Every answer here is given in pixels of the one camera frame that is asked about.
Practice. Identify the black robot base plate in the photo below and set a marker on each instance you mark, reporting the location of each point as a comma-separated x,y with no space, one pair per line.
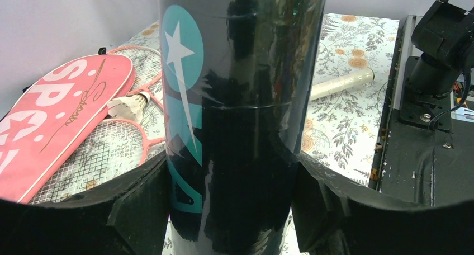
416,164

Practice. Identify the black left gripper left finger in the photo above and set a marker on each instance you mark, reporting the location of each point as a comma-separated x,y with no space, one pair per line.
125,215

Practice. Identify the white shuttlecock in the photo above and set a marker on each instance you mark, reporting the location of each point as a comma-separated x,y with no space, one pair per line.
129,107

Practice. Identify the floral fern tablecloth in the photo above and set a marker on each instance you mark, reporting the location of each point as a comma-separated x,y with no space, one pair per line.
340,128

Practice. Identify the pink racket bag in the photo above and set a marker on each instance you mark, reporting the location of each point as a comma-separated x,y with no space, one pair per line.
53,116

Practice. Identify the pink badminton racket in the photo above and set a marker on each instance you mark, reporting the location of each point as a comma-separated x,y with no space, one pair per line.
113,148
146,62

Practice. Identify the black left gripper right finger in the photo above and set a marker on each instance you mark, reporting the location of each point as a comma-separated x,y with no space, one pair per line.
333,214

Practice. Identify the black shuttlecock tube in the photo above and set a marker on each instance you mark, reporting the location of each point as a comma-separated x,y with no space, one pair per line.
237,76

